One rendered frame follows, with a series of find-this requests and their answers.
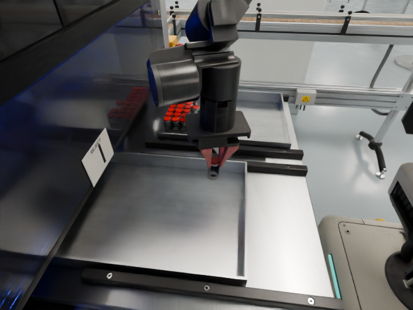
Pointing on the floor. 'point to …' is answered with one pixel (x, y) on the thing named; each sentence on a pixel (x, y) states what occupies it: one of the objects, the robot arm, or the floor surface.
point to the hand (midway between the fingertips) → (214, 162)
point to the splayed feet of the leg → (375, 152)
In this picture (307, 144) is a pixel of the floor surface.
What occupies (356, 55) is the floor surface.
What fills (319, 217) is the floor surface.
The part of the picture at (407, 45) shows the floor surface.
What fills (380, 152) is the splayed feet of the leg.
